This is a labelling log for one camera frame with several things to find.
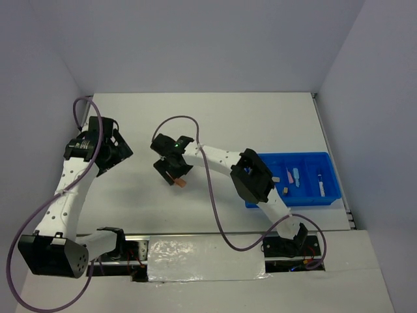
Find orange transparent case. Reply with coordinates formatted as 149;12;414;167
174;179;186;188

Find pink transparent case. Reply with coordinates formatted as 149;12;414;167
286;169;294;184

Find blue transparent case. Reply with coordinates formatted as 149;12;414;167
293;168;300;188

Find blue white marker pen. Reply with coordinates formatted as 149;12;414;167
317;171;326;197

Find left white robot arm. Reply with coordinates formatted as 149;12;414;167
18;116;133;278

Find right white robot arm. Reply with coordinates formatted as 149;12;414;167
151;134;308;255

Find silver foil sheet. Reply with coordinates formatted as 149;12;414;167
147;235;268;282

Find blue plastic divided bin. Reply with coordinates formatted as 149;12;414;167
259;152;341;207

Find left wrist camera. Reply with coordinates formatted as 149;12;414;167
79;122;89;132

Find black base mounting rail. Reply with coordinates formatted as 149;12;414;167
93;234;324;283

